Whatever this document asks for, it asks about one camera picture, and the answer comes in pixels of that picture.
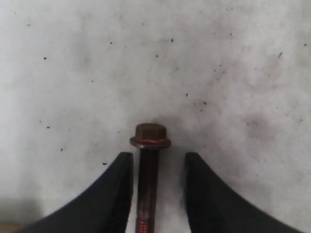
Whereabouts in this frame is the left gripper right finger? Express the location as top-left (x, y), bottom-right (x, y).
top-left (183, 151), bottom-right (311, 233)

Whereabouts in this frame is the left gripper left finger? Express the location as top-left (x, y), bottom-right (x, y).
top-left (15, 151), bottom-right (134, 233)

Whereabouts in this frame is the copper-brown flanged hex bolt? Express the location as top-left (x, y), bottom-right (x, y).
top-left (129, 123), bottom-right (172, 233)

